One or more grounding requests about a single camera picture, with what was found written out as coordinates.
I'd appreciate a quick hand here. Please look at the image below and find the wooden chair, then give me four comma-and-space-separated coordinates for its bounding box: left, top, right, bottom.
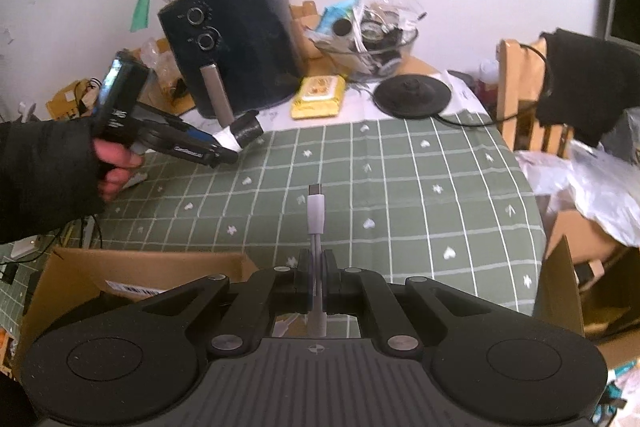
496, 34, 576, 158

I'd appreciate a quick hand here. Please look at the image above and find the glass bowl of clutter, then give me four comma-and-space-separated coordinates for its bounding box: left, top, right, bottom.
310, 0, 428, 82

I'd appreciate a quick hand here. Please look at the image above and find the white plastic bottle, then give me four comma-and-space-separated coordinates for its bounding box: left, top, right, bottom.
477, 59, 501, 85

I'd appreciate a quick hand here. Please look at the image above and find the clear plastic bag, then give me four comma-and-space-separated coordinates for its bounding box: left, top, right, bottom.
515, 107, 640, 248

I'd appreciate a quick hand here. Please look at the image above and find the black cloth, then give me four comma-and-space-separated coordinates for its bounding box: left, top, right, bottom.
535, 28, 640, 148

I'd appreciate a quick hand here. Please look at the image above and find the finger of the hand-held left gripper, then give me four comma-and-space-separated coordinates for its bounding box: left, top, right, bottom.
172, 119, 221, 148
202, 144, 240, 168

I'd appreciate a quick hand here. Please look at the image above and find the brown paper package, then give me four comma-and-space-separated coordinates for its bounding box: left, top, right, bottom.
46, 37, 196, 120

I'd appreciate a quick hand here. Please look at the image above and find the plain brown cardboard box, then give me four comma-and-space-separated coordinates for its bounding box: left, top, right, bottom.
532, 207, 640, 348

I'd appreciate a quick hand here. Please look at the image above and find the black air fryer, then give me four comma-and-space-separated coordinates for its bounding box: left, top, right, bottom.
157, 0, 306, 120

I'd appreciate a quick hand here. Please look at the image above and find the yellow wet wipes pack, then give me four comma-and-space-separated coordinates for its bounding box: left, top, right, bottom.
291, 75, 347, 120

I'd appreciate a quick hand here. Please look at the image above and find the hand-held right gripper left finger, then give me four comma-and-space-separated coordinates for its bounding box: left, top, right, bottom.
100, 251, 316, 355

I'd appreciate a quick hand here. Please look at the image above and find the white power bank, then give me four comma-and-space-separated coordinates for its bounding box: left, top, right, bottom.
12, 234, 46, 258

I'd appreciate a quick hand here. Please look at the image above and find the person's left hand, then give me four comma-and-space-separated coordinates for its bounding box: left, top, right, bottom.
92, 139, 144, 204

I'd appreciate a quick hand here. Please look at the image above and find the black kettle base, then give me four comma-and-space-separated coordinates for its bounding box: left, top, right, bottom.
374, 74, 452, 118

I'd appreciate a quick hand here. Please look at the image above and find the green checkered tablecloth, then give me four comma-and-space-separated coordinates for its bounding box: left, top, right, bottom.
0, 114, 548, 323

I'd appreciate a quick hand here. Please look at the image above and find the cardboard box with barcode label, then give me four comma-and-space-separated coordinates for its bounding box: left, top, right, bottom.
12, 247, 261, 380

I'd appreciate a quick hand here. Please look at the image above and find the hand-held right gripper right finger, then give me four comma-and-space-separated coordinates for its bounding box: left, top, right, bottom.
324, 251, 531, 356

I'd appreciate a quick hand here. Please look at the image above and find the black trash bag roll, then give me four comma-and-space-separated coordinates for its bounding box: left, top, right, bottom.
214, 111, 265, 152

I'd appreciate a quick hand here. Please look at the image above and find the short white USB cable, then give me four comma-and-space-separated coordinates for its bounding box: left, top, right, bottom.
306, 183, 331, 338

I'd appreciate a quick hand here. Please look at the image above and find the black kettle base cable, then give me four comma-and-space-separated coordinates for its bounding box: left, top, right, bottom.
435, 42, 551, 128

